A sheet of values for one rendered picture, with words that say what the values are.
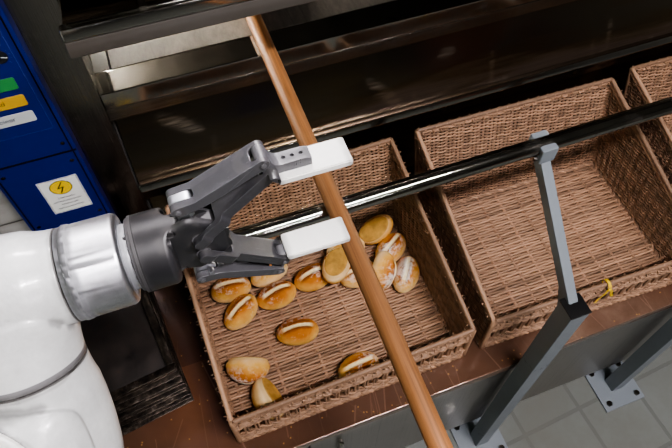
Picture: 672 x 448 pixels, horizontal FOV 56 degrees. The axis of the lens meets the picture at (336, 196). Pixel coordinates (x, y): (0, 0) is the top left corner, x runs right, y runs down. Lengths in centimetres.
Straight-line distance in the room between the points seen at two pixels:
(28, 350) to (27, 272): 7
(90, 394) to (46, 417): 4
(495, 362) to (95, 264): 114
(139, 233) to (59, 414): 17
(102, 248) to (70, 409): 15
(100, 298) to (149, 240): 7
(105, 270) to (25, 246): 7
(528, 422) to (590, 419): 19
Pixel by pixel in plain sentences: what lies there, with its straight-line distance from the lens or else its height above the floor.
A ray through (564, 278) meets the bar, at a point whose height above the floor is 99.
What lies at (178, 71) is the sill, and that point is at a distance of 122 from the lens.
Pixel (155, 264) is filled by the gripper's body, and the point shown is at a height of 151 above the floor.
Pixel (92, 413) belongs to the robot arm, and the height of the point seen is 141.
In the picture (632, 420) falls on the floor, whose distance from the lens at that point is 228.
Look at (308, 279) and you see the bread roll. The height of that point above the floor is 64.
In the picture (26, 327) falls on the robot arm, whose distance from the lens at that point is 61.
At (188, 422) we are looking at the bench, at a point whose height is 58.
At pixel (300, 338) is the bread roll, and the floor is 63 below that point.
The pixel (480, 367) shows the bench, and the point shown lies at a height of 58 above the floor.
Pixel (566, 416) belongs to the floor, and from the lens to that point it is 220.
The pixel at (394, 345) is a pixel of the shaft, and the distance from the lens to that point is 87.
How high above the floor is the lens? 201
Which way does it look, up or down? 55 degrees down
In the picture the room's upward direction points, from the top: straight up
